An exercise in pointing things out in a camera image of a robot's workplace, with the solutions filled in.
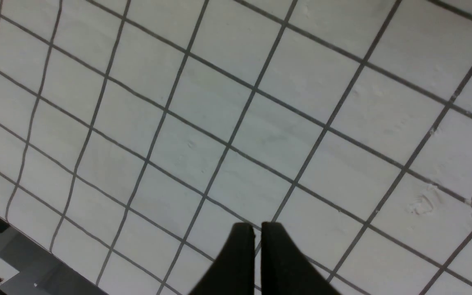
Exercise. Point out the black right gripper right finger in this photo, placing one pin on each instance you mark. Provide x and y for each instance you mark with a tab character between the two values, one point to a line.
284	268

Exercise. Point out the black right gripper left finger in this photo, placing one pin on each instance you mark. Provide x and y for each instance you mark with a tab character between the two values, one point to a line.
232	272

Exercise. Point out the white grid table mat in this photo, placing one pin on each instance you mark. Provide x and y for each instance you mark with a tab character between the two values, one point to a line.
135	133

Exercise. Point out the grey table frame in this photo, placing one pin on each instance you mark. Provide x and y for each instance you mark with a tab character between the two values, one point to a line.
28	269

